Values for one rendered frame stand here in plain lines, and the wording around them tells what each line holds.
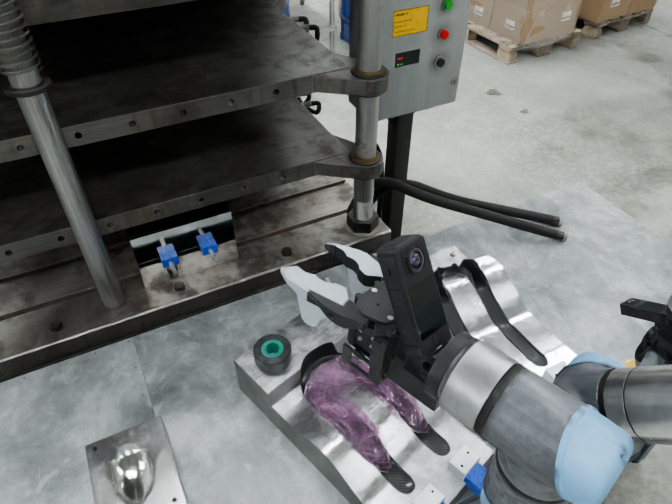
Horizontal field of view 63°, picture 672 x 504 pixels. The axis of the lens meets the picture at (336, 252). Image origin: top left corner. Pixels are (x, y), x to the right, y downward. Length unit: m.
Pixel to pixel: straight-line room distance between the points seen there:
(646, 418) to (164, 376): 1.04
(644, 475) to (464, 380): 1.86
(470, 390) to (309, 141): 1.22
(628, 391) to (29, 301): 1.45
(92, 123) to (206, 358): 0.59
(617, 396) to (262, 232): 1.27
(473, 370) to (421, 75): 1.26
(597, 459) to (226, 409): 0.92
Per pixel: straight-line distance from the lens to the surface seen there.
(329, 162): 1.53
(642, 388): 0.61
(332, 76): 1.41
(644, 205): 3.54
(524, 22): 4.90
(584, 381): 0.65
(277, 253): 1.62
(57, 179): 1.32
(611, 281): 1.68
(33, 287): 1.72
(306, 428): 1.14
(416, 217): 3.03
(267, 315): 1.43
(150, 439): 1.20
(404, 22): 1.57
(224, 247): 1.57
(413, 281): 0.51
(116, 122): 1.32
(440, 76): 1.72
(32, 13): 1.26
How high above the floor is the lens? 1.87
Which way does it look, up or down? 42 degrees down
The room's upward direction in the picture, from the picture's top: straight up
